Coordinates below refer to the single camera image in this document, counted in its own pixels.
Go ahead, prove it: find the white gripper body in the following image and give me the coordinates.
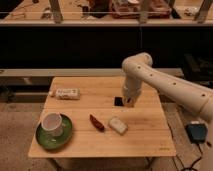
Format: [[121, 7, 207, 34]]
[[122, 77, 142, 101]]

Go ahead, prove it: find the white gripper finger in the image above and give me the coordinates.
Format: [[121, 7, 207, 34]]
[[122, 96, 127, 104], [126, 99, 135, 107]]

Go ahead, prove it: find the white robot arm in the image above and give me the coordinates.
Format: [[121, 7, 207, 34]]
[[122, 53, 213, 171]]

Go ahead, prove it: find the black rectangular block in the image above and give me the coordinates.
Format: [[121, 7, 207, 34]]
[[114, 97, 124, 106]]

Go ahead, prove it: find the white wrapped packet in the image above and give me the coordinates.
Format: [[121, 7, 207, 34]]
[[108, 117, 128, 135]]

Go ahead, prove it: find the wooden folding table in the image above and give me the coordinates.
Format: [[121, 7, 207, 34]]
[[28, 77, 176, 159]]

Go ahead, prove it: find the red chili pepper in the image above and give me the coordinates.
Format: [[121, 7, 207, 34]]
[[90, 115, 105, 131]]

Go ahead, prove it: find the white lying bottle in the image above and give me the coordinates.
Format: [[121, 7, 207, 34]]
[[49, 88, 80, 100]]

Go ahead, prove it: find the black foot pedal box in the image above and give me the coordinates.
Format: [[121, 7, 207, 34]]
[[185, 123, 208, 144]]

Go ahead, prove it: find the white ceramic cup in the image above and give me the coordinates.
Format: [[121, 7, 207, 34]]
[[41, 113, 63, 137]]

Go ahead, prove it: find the green saucer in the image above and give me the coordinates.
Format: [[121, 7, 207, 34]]
[[35, 114, 73, 150]]

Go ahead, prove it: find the long wooden bench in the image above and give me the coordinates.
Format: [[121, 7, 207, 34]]
[[0, 68, 185, 78]]

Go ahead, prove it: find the black floor cable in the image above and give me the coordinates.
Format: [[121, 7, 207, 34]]
[[171, 142, 209, 171]]

